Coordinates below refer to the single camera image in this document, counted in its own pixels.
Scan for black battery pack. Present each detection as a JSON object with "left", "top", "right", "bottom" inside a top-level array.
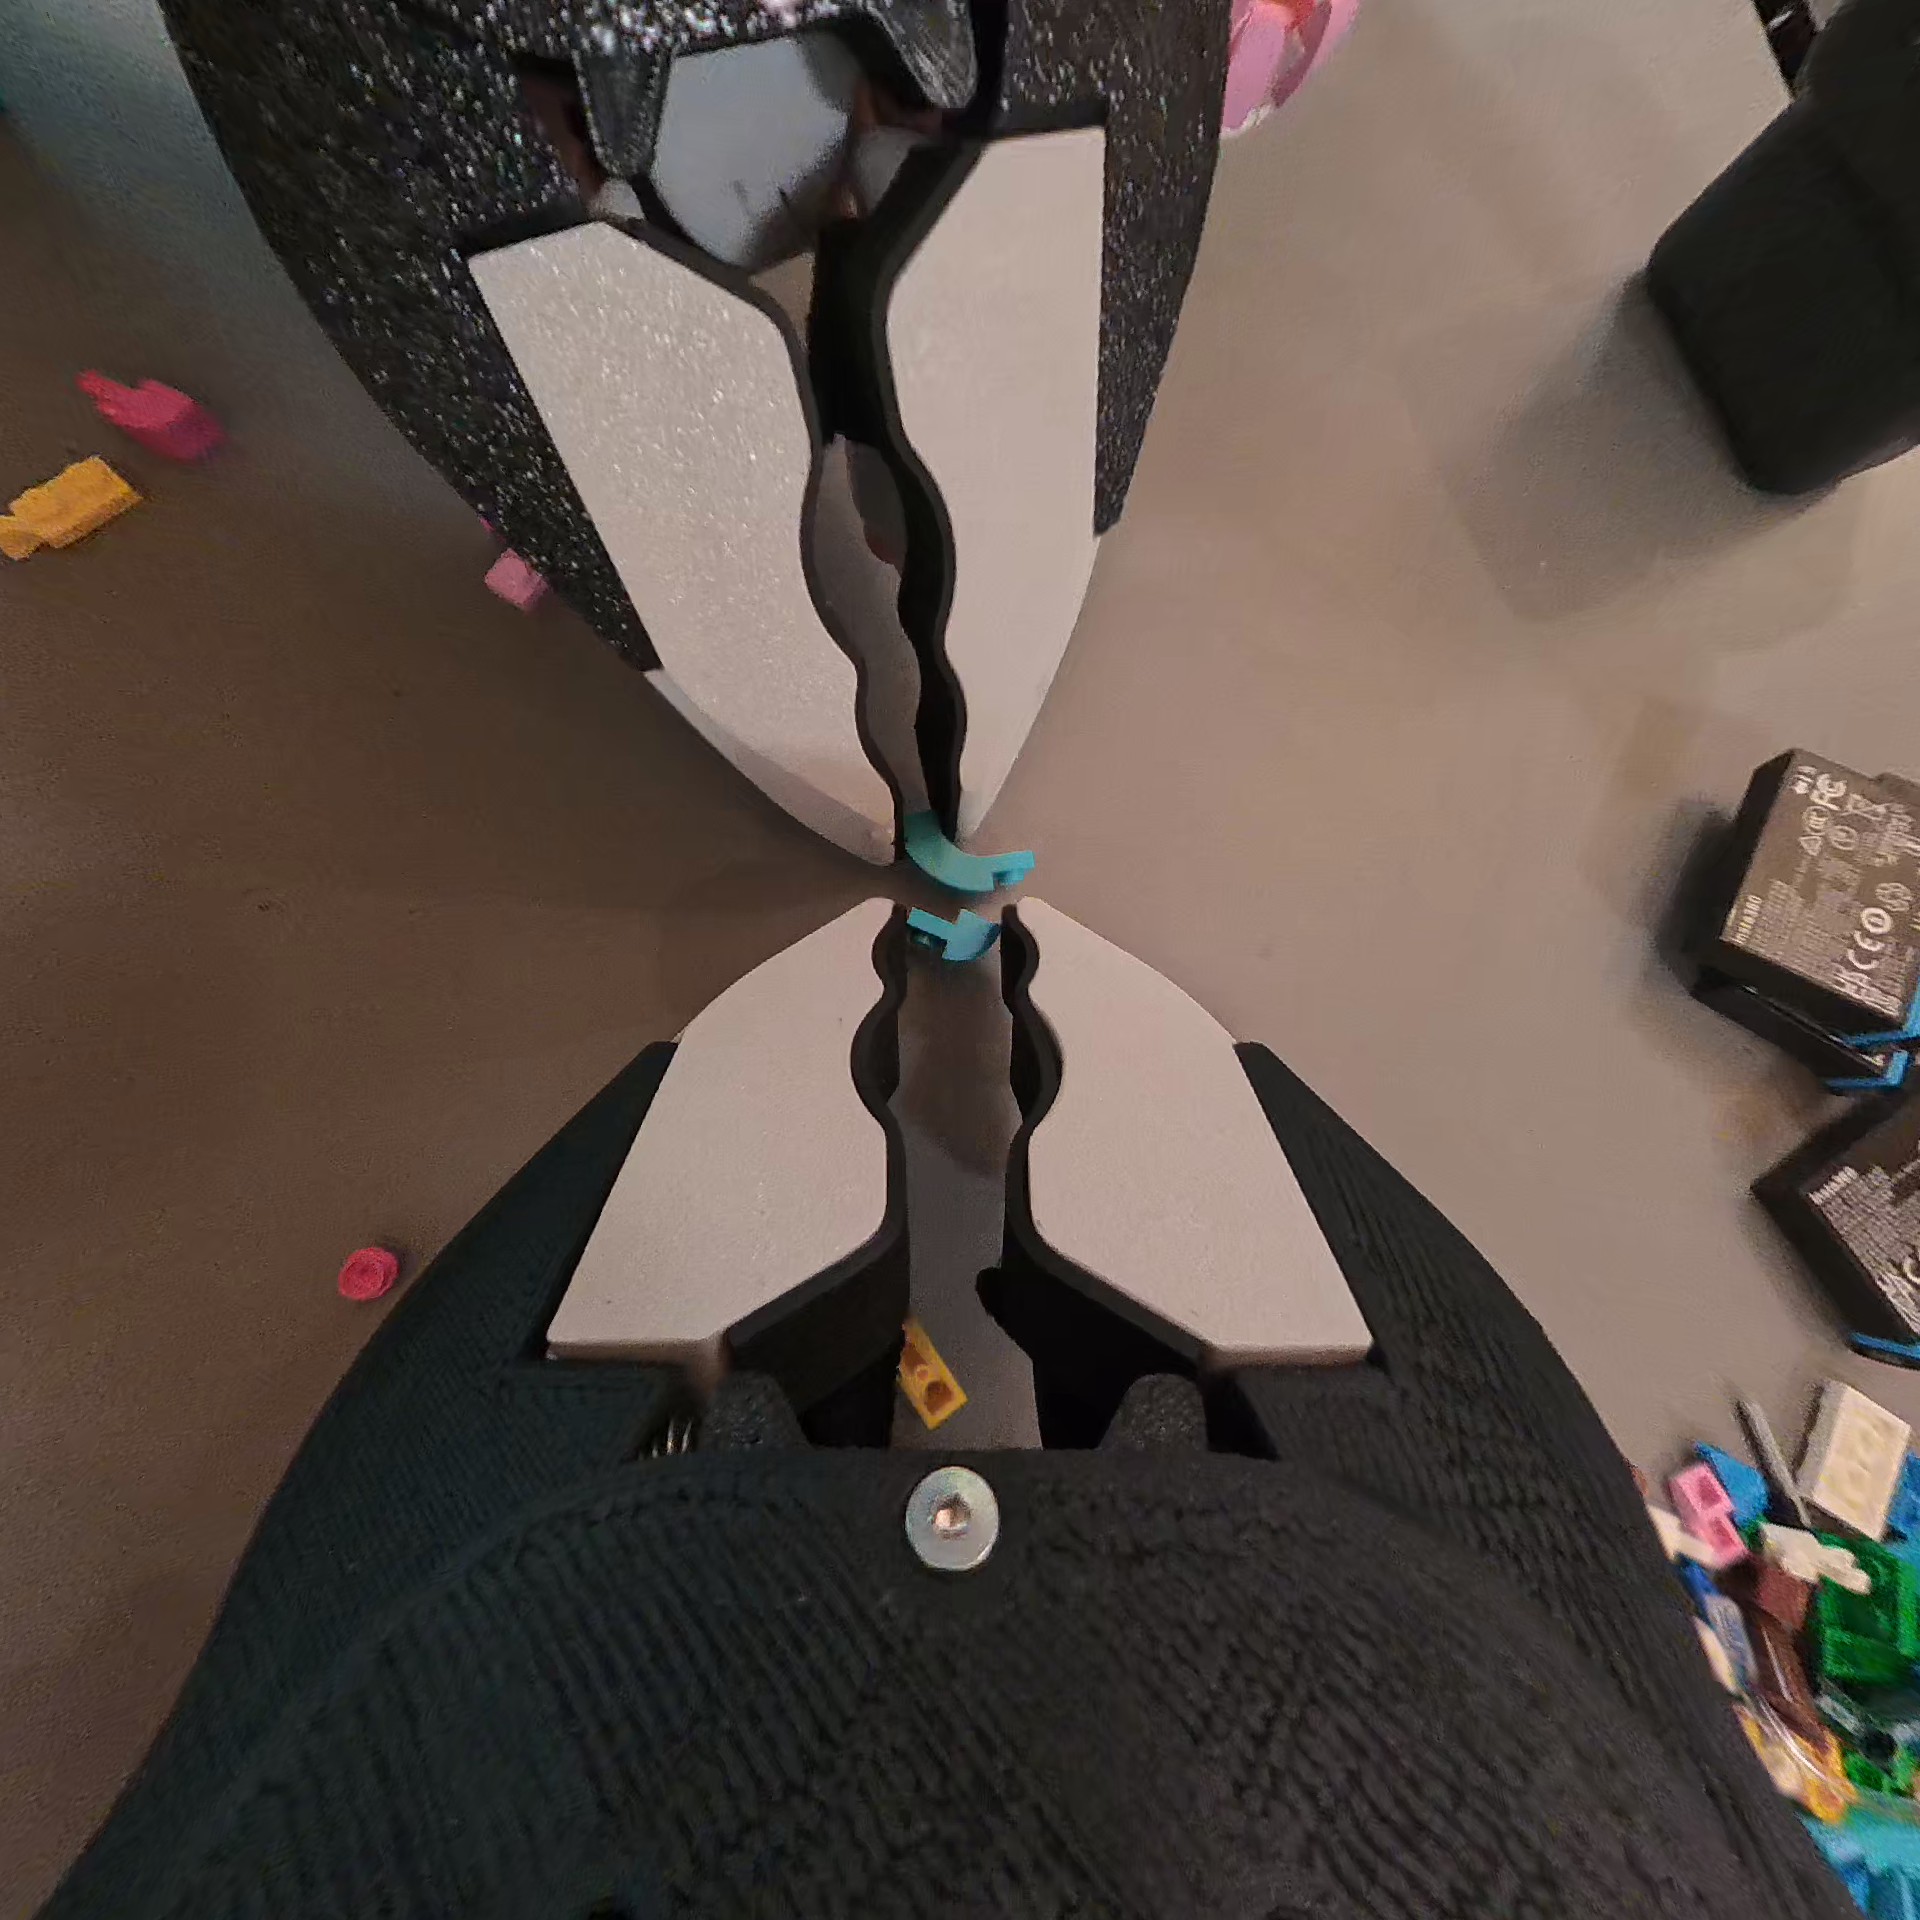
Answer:
[
  {"left": 1687, "top": 747, "right": 1920, "bottom": 1038},
  {"left": 1750, "top": 1093, "right": 1920, "bottom": 1371},
  {"left": 1692, "top": 960, "right": 1920, "bottom": 1100}
]

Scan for yellow lego hinge plate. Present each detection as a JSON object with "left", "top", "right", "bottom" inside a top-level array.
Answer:
[{"left": 0, "top": 456, "right": 146, "bottom": 565}]

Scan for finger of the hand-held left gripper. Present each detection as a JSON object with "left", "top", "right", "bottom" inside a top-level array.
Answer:
[
  {"left": 468, "top": 214, "right": 910, "bottom": 870},
  {"left": 816, "top": 124, "right": 1116, "bottom": 850}
]

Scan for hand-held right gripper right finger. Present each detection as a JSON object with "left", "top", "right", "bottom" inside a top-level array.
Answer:
[{"left": 997, "top": 896, "right": 1376, "bottom": 1373}]

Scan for pile of mixed colourful lego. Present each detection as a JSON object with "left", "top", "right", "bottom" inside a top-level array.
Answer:
[{"left": 1638, "top": 1376, "right": 1920, "bottom": 1920}]

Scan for small yellow lego bar plate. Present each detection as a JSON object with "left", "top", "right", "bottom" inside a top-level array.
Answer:
[{"left": 895, "top": 1320, "right": 970, "bottom": 1428}]

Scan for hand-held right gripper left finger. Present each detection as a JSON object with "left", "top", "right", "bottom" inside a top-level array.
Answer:
[{"left": 547, "top": 896, "right": 913, "bottom": 1375}]

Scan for black charger case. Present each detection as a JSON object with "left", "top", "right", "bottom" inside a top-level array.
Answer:
[{"left": 1640, "top": 0, "right": 1920, "bottom": 500}]

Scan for magenta rounded lego piece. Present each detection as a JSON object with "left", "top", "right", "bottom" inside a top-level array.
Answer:
[{"left": 75, "top": 369, "right": 230, "bottom": 462}]

